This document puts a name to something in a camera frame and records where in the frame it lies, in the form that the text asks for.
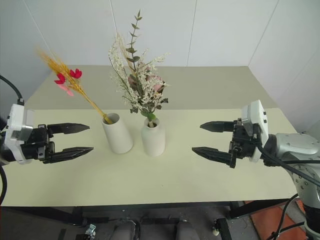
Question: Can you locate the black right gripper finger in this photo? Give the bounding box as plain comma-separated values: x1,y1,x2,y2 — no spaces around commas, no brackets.
199,121,235,134
191,146,239,169

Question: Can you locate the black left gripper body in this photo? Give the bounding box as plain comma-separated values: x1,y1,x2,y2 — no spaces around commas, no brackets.
20,123,56,161

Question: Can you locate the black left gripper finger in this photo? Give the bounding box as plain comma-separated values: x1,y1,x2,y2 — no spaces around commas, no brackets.
42,146,95,165
47,122,91,137

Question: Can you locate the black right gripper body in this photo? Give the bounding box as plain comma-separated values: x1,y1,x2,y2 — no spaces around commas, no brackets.
229,119,260,159

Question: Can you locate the wheat and red flower bouquet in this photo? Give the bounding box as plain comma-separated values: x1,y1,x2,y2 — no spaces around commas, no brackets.
35,45,114,125

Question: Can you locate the mixed dried flower bouquet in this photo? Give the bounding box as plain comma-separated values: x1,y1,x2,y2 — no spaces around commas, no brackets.
107,9,172,129

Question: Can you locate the white cylindrical vase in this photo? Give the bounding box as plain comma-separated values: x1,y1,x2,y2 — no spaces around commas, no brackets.
101,112,134,154

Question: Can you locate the white bottle-shaped vase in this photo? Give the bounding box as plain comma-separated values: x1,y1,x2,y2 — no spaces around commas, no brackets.
140,117,167,158

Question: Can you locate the table caster wheel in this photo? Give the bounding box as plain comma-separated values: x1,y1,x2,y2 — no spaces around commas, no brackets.
211,218,222,236
85,224,98,236

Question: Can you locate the orange red floor mat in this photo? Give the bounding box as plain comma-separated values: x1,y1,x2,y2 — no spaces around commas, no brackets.
243,199,307,240

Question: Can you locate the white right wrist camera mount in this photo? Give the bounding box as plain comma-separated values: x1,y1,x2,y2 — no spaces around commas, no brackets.
240,99,270,164

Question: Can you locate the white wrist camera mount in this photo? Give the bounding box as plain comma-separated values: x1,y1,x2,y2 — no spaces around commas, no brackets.
4,103,35,165
240,99,270,164

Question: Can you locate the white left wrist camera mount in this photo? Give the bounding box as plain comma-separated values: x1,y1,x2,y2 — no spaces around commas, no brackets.
4,103,35,165

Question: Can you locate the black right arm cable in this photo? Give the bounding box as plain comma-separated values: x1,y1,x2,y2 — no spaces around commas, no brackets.
256,144,320,189

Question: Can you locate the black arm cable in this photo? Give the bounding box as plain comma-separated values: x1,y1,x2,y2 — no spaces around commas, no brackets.
256,144,320,189
0,74,25,203

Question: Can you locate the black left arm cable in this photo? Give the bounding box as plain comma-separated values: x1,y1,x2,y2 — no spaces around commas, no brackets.
0,74,25,203

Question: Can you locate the black table frame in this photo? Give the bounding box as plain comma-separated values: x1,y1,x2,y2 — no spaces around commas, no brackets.
0,199,252,227

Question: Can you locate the thin black cable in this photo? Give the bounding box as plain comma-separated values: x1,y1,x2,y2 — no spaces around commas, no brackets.
269,193,310,240

